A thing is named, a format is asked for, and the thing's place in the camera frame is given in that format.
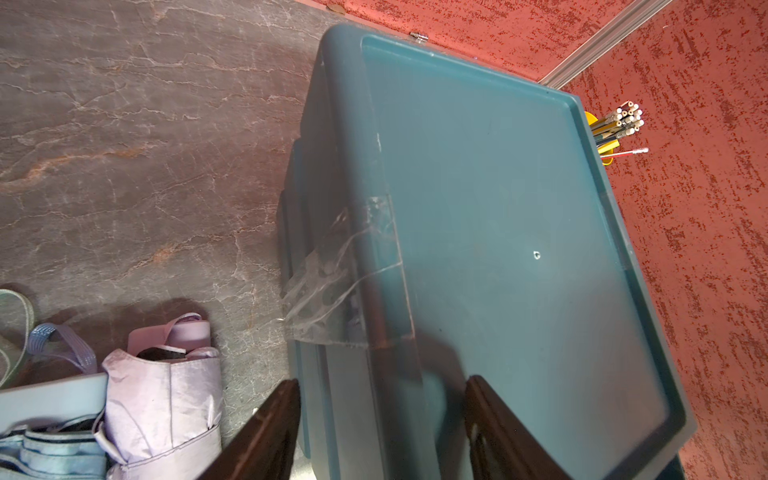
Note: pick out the yellow pen cup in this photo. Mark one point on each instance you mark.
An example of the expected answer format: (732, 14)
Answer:
(603, 131)

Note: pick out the clear tape on cabinet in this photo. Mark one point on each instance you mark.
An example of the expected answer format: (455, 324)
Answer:
(346, 285)

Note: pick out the left lilac umbrella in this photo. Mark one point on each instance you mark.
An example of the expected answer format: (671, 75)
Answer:
(163, 406)

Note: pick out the right aluminium corner post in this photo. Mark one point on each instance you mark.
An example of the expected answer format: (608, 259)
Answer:
(631, 18)

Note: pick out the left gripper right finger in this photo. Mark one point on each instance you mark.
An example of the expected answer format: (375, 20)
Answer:
(500, 446)

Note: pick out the light blue umbrella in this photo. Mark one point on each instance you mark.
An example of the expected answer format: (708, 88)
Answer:
(46, 428)

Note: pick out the pens in cup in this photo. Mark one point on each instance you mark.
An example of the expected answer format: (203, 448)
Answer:
(631, 123)

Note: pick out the left sage green umbrella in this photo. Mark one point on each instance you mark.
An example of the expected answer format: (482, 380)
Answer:
(18, 319)

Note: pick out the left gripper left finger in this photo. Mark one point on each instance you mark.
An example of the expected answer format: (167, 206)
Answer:
(265, 446)

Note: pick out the teal three-drawer cabinet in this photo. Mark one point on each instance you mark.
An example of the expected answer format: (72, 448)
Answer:
(518, 268)

